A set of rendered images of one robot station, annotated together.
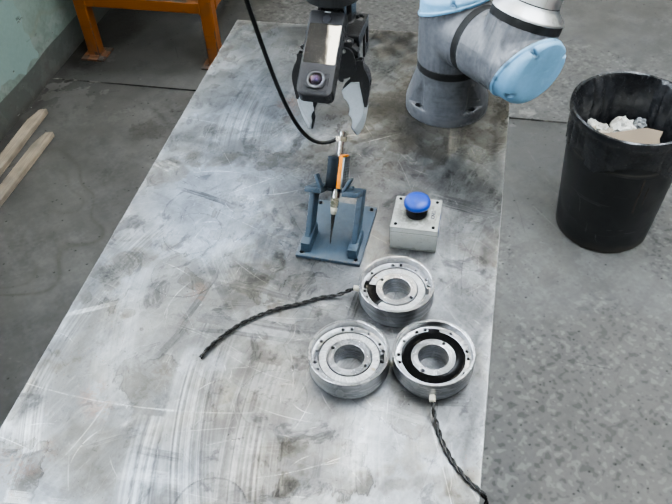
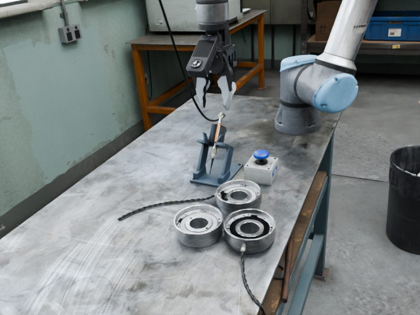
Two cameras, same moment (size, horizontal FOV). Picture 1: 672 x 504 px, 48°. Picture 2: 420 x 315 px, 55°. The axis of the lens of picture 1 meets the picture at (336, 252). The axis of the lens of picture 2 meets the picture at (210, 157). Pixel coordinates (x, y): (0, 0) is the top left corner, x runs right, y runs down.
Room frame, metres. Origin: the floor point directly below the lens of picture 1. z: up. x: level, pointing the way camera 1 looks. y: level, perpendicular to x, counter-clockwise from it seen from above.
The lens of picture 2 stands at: (-0.09, -0.19, 1.34)
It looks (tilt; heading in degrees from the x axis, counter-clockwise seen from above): 27 degrees down; 13
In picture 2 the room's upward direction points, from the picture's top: 5 degrees counter-clockwise
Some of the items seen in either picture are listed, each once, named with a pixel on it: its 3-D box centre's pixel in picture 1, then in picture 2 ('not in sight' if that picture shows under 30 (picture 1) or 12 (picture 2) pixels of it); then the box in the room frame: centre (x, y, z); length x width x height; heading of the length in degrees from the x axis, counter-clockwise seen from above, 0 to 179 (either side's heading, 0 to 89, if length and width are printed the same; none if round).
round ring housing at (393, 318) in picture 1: (396, 292); (239, 198); (0.69, -0.08, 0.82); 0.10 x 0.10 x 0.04
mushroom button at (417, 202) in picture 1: (416, 210); (261, 160); (0.82, -0.12, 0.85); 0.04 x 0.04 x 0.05
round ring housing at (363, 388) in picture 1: (349, 360); (199, 226); (0.58, -0.01, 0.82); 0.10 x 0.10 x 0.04
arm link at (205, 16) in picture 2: not in sight; (211, 12); (0.88, -0.01, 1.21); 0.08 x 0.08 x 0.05
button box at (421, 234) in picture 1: (416, 220); (262, 168); (0.83, -0.13, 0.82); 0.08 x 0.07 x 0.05; 166
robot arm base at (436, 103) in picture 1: (448, 80); (298, 112); (1.16, -0.22, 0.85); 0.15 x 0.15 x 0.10
